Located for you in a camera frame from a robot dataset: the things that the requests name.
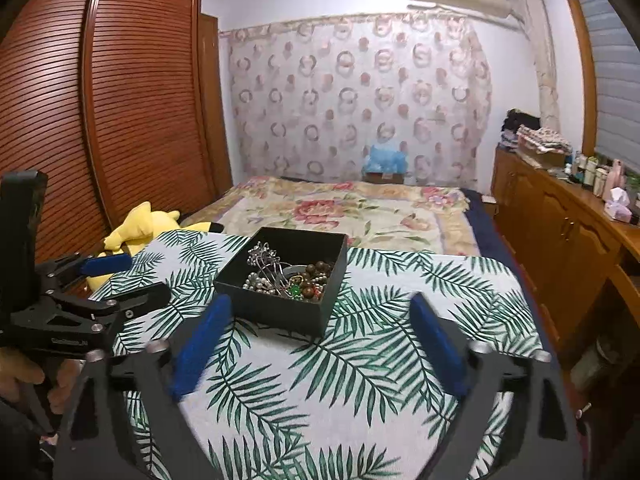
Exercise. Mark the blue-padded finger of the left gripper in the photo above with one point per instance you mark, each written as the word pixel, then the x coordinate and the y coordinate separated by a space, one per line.
pixel 98 266

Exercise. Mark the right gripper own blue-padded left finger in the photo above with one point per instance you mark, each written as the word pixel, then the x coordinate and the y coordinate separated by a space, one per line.
pixel 97 437

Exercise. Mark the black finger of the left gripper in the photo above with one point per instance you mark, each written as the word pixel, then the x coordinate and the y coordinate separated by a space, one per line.
pixel 140 301

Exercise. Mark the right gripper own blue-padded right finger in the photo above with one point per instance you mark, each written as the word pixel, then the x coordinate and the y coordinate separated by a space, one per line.
pixel 539 440

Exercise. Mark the black jewelry box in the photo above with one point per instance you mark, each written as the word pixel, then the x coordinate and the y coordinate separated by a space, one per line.
pixel 287 279

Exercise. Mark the person's left hand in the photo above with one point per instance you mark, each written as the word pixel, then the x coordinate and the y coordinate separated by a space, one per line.
pixel 16 369

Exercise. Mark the yellow plush toy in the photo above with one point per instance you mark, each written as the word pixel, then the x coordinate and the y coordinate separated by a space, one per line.
pixel 142 225

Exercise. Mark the brown louvered wardrobe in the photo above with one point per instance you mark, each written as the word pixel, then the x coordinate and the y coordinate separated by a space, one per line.
pixel 118 102

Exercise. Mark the wooden side cabinet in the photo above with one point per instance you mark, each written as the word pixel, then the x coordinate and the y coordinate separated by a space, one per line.
pixel 574 258

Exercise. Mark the palm leaf print cloth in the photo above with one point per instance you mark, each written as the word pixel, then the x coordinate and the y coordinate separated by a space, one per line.
pixel 362 402

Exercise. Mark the pink tissue box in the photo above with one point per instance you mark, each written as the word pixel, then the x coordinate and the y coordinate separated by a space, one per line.
pixel 616 206

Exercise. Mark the toiletry bottles group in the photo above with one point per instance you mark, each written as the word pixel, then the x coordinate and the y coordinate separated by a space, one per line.
pixel 597 174

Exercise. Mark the blue plush toy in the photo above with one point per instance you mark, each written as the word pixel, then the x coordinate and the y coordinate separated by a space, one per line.
pixel 385 161

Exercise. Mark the folded clothes pile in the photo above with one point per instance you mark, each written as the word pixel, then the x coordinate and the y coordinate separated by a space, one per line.
pixel 520 128

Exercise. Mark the window blind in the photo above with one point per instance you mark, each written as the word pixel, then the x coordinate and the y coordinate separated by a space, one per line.
pixel 610 70

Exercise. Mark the circle pattern wall curtain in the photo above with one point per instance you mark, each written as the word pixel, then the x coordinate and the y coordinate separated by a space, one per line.
pixel 310 98

